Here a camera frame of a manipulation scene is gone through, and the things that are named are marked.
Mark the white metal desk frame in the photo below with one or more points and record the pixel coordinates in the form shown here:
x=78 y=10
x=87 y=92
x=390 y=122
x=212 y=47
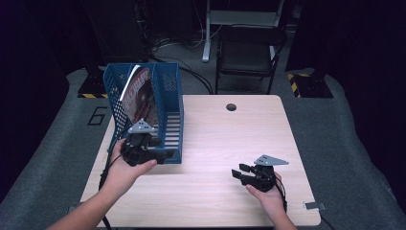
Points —
x=207 y=32

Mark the person's right hand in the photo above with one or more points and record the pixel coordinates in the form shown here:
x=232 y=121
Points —
x=271 y=199

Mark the magazine with dark reddish cover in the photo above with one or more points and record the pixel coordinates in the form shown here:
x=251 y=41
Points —
x=140 y=96

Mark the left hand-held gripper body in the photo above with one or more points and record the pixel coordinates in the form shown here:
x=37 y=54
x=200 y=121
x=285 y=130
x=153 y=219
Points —
x=139 y=153

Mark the black stand base striped edge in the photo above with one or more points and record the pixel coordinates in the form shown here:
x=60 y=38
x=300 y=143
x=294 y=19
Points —
x=314 y=86
x=94 y=86

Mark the person's left hand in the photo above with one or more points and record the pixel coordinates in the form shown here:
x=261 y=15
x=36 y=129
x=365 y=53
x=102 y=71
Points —
x=124 y=174

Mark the black folding chair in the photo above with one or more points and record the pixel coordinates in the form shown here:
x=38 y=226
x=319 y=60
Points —
x=249 y=54

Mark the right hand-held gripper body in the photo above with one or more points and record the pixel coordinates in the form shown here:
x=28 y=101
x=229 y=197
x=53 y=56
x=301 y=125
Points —
x=263 y=179

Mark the dark cabinet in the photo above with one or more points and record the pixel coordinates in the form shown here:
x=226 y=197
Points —
x=115 y=32

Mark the blue plastic file rack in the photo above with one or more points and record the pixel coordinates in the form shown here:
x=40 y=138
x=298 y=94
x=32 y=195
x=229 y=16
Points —
x=172 y=83

